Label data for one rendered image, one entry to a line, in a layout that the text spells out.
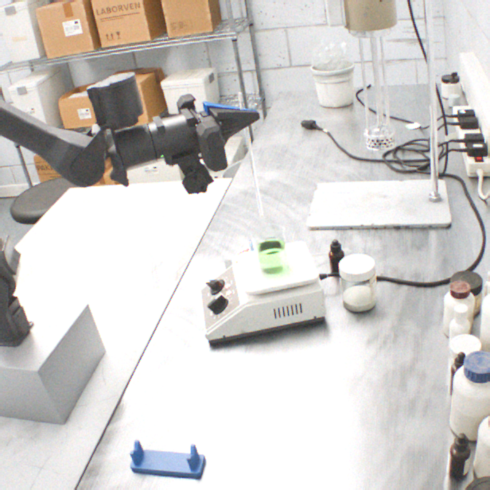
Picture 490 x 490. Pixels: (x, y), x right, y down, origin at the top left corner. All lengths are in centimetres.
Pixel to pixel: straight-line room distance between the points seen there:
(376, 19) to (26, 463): 94
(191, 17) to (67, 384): 233
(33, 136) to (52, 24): 249
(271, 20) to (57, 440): 271
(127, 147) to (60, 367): 34
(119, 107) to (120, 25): 237
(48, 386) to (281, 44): 268
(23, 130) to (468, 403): 66
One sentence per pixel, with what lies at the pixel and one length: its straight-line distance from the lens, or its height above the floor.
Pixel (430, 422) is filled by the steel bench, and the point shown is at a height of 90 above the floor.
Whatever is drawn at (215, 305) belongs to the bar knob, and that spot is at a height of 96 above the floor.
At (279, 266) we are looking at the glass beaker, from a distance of 95.
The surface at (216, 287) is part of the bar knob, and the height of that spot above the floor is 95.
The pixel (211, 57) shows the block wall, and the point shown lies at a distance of 342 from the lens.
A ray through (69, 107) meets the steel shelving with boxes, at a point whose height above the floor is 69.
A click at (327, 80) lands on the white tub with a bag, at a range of 189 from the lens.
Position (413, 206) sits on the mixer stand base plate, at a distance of 129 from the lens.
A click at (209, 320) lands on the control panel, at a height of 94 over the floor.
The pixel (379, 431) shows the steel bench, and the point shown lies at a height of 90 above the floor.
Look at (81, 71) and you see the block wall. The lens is 375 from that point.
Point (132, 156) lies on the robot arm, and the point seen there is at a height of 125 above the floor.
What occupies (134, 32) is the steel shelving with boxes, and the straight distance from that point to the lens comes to 314.
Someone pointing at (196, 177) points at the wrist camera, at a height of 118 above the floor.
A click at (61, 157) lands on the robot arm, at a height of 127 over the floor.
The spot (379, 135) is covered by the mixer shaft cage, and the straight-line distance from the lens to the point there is 122.
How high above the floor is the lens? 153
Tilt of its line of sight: 31 degrees down
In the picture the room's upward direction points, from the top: 11 degrees counter-clockwise
